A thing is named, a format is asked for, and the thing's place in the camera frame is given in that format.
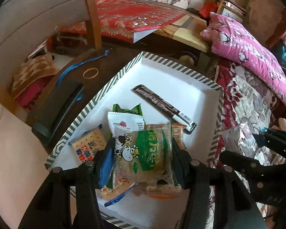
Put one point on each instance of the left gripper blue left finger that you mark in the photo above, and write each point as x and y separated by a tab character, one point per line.
104	163

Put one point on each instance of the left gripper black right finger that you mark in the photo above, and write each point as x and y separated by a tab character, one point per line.
180	164

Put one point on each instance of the blue cracker packet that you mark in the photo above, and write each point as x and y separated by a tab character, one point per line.
86	147

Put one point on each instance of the orange cracker packet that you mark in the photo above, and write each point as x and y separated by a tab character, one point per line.
167	187

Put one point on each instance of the green cow cookie packet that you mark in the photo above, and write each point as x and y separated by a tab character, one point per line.
142	156

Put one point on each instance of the small white red snack packet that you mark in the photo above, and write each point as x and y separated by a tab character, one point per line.
122	123

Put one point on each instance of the white pink snack packet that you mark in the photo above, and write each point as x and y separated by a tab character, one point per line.
240	140

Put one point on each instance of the dark chocolate bar packet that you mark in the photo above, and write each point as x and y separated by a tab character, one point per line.
165	107

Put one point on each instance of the green striped white tray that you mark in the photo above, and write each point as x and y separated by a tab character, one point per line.
197	97

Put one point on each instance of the black phone case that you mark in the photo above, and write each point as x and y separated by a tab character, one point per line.
56	109

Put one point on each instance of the rubber band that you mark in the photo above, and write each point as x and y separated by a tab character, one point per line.
90	73

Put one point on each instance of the floral plush blanket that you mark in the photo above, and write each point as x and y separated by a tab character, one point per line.
247	99

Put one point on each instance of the checkered brown cloth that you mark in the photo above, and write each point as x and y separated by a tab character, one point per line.
30	71

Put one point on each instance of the pink penguin quilt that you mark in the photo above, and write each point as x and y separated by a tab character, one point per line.
231	40

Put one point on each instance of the red patterned tablecloth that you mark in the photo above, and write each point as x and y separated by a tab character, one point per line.
121	19

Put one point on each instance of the framed photo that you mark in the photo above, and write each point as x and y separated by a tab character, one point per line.
183	4

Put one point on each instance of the wooden chair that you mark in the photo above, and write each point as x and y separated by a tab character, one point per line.
25	24

